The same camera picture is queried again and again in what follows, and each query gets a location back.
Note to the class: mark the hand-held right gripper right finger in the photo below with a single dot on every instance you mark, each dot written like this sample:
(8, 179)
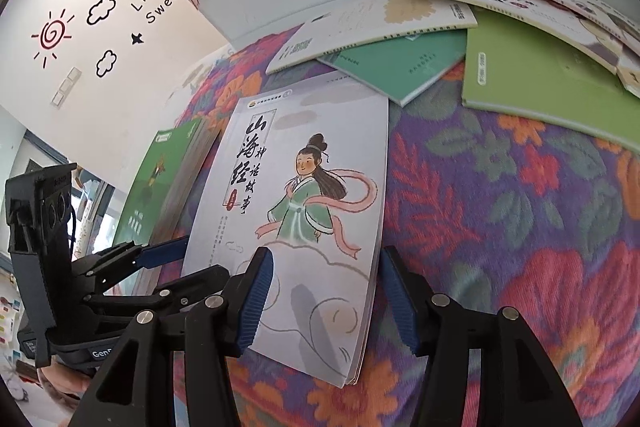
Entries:
(400, 302)

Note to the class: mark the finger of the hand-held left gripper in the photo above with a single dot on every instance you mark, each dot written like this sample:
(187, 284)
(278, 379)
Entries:
(160, 252)
(175, 289)

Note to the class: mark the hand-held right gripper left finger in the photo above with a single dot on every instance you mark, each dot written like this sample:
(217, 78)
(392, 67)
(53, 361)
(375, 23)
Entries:
(255, 302)

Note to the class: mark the dark green book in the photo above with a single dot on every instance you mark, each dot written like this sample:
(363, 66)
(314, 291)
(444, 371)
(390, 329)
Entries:
(160, 177)

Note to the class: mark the white book green-robed girl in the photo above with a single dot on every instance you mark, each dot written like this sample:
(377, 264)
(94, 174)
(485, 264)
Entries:
(300, 132)

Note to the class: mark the light green illustrated book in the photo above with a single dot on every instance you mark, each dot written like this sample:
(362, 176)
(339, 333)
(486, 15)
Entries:
(540, 82)

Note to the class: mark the white book beige patch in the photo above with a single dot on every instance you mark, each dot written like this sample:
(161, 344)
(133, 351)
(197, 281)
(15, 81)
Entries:
(350, 22)

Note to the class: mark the person's left hand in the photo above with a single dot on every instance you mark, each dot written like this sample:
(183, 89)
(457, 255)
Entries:
(62, 382)

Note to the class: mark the window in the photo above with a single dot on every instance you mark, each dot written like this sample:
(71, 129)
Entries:
(92, 202)

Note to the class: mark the colourful blurred objects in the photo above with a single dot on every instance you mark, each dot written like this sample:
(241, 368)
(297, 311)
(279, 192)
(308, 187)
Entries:
(10, 322)

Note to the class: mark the floral quilted blanket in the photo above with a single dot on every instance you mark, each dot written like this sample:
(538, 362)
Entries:
(500, 207)

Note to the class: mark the white floral table mat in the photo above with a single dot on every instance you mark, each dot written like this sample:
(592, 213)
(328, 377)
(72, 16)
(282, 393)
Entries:
(200, 72)

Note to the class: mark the teal green book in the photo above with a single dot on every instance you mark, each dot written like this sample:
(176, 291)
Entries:
(400, 67)

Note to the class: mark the cream book cartoon characters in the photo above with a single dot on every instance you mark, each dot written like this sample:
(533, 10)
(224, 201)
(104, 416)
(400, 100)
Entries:
(630, 74)

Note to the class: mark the white book blue-robed figures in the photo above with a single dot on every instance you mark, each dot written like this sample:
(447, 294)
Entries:
(575, 2)

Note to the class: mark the white wall switches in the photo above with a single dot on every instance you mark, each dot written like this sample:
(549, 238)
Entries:
(67, 84)

